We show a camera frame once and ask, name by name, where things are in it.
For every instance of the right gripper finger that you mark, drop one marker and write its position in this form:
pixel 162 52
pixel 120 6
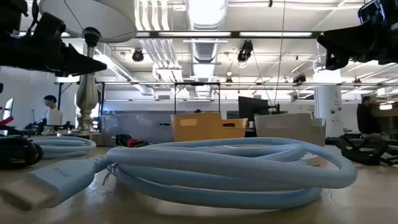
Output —
pixel 334 61
pixel 339 42

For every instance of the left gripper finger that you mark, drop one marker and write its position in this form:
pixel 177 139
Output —
pixel 81 62

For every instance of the background black robot arm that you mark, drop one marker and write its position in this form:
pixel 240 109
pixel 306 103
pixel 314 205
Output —
pixel 37 127

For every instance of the silver lamp with white shade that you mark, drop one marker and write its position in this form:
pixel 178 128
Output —
pixel 87 93

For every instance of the black ceiling spotlight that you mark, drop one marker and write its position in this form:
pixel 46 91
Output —
pixel 299 79
pixel 137 56
pixel 245 49

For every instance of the white round pillar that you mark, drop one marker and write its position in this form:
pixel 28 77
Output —
pixel 328 109

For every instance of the person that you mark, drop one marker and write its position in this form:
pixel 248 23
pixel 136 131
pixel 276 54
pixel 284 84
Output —
pixel 368 118
pixel 54 116

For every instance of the lit computer monitor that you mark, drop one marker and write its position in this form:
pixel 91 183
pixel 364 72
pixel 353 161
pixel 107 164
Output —
pixel 8 109

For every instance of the red and black clamp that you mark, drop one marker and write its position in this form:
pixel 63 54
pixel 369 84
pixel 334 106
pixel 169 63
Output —
pixel 6 120

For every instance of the grey plastic bin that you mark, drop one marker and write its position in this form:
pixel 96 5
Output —
pixel 289 130

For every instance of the clear plastic bin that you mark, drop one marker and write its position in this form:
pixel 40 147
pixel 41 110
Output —
pixel 136 127

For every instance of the black computer monitor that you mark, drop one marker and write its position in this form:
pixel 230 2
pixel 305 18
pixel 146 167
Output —
pixel 252 107

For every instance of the yellow plastic bin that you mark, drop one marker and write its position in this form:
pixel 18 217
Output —
pixel 202 129

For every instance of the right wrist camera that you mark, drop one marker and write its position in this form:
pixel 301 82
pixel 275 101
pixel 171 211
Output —
pixel 371 12

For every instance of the lit wall lamp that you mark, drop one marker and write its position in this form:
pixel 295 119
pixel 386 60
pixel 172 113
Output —
pixel 385 106

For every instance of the silver ceiling air duct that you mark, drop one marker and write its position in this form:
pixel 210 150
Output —
pixel 205 18

